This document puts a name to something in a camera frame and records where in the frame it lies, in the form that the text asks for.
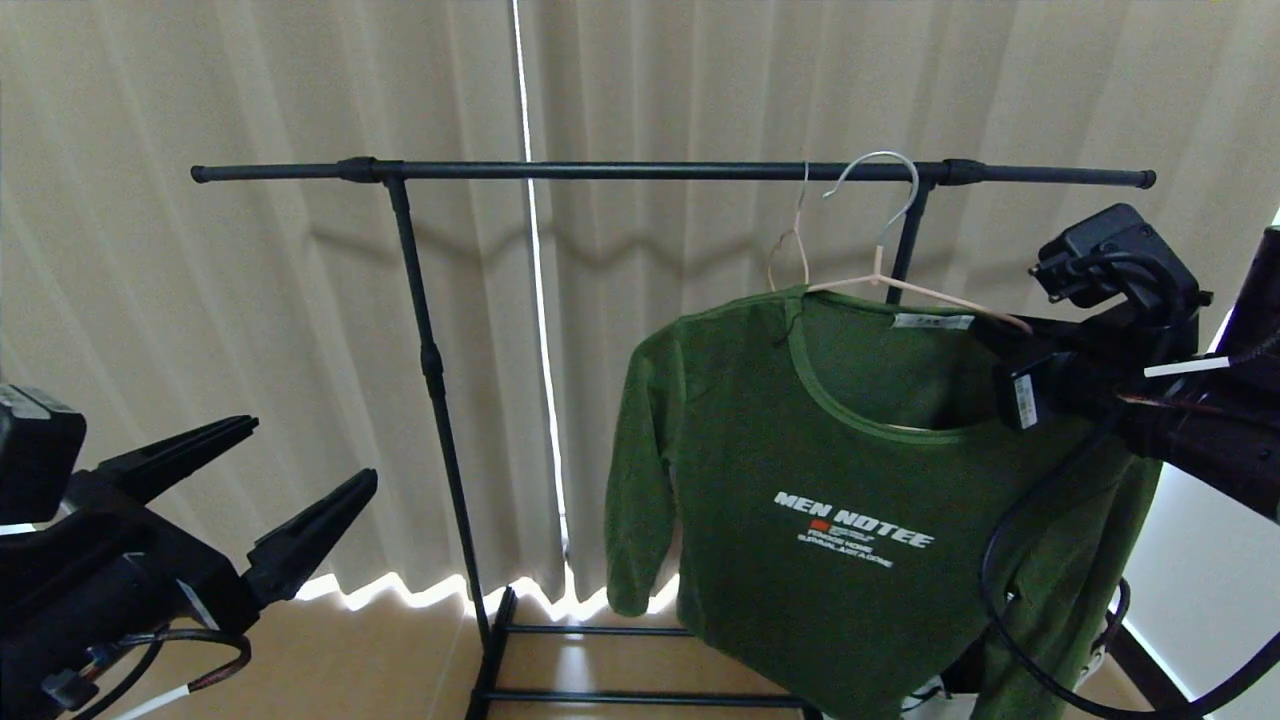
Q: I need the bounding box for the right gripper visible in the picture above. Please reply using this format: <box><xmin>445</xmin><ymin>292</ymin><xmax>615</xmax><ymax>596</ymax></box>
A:
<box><xmin>993</xmin><ymin>318</ymin><xmax>1201</xmax><ymax>433</ymax></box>

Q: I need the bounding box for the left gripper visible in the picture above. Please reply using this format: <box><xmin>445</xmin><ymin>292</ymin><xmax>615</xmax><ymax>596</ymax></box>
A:
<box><xmin>0</xmin><ymin>415</ymin><xmax>380</xmax><ymax>703</ymax></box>

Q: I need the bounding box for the pink clothes hanger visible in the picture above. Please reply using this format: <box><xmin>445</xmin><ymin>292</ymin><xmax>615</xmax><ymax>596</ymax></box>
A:
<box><xmin>768</xmin><ymin>162</ymin><xmax>811</xmax><ymax>293</ymax></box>
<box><xmin>805</xmin><ymin>150</ymin><xmax>1033</xmax><ymax>336</ymax></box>

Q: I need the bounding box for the white laundry basket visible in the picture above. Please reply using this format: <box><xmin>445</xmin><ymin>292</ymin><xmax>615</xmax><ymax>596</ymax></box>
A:
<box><xmin>900</xmin><ymin>578</ymin><xmax>1133</xmax><ymax>720</ymax></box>

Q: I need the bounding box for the black clothes rack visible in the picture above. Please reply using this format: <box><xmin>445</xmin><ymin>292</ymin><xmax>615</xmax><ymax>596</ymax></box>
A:
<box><xmin>190</xmin><ymin>157</ymin><xmax>1158</xmax><ymax>720</ymax></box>

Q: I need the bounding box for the beige curtain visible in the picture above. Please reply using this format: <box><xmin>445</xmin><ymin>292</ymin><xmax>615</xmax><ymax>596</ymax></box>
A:
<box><xmin>0</xmin><ymin>0</ymin><xmax>1280</xmax><ymax>613</ymax></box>

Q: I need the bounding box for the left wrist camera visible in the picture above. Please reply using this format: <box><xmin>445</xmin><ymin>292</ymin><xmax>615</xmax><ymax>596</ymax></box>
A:
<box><xmin>0</xmin><ymin>385</ymin><xmax>88</xmax><ymax>526</ymax></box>

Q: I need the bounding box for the black cable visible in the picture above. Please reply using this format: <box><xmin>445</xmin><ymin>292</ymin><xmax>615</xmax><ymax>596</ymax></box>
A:
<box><xmin>978</xmin><ymin>400</ymin><xmax>1280</xmax><ymax>719</ymax></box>

